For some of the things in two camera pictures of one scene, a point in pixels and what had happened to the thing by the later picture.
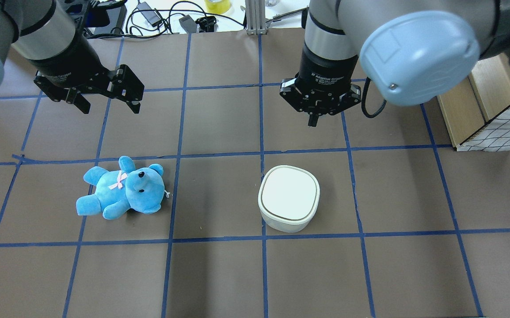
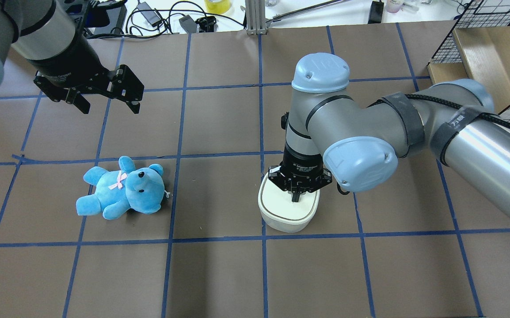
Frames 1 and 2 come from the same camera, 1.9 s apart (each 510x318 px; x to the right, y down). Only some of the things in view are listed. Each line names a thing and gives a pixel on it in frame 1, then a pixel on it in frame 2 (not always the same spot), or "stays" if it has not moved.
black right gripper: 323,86 -> 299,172
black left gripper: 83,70 stays
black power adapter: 149,14 stays
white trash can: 288,197 stays
